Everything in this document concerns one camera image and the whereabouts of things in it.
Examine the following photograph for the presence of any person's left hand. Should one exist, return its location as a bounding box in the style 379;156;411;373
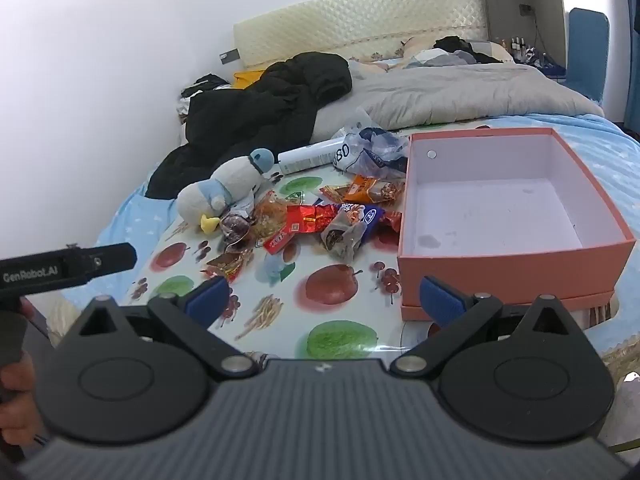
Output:
0;299;42;446

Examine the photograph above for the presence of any dark clear snack packet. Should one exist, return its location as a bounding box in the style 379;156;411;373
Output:
320;210;372;263

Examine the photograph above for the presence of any group of small bottles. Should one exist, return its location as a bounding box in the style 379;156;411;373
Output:
495;35;538;63

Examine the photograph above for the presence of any pink cardboard box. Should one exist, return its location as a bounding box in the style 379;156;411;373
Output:
397;127;637;321

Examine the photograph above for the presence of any blue chair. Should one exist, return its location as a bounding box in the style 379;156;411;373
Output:
565;7;611;106

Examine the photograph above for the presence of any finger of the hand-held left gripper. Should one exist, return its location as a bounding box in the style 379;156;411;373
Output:
75;242;139;282

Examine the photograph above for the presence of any round dark snack packet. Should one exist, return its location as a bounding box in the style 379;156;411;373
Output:
220;209;255;252

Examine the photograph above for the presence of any clear blue plastic bag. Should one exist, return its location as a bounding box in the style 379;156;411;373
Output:
330;107;411;181

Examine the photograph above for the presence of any small red orange snack packet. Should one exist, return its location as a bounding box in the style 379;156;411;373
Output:
205;251;251;283

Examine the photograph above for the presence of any light blue bedsheet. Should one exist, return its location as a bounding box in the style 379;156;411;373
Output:
92;112;640;341

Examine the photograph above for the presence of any cream quilted headboard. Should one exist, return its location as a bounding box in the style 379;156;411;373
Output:
232;0;488;68

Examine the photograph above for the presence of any black puffer jacket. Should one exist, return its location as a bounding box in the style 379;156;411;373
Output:
145;52;353;201

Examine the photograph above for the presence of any clear orange snack packet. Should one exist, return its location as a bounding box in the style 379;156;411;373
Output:
252;191;297;256

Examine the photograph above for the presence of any grey blue garment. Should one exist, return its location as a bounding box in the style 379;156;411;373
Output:
405;50;476;70

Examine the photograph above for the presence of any clear brown snack packet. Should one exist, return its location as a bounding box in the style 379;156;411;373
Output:
377;181;407;207

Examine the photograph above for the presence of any red dried tofu packet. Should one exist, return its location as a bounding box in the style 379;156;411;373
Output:
286;204;341;235

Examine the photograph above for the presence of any yellow cloth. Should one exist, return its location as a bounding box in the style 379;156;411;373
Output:
234;69;266;91

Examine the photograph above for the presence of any red yellow snack packet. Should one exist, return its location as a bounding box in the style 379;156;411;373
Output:
319;185;353;204

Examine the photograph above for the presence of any grey quilt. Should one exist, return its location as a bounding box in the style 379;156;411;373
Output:
310;57;606;143

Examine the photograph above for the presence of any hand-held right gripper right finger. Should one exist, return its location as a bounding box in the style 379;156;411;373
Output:
390;275;588;379

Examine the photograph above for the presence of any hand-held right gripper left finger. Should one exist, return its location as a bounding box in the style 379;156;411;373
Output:
65;276;258;380

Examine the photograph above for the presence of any blue white penguin plush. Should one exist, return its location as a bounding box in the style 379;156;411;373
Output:
177;147;275;233

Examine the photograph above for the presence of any white tube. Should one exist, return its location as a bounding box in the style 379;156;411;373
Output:
277;139;351;176

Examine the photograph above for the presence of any black garment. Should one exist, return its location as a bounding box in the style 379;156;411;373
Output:
432;35;503;66

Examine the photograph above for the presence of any blue curtain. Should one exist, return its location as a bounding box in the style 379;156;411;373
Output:
622;25;640;136

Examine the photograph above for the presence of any food print tablecloth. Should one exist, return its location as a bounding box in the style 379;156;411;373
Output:
132;122;621;361

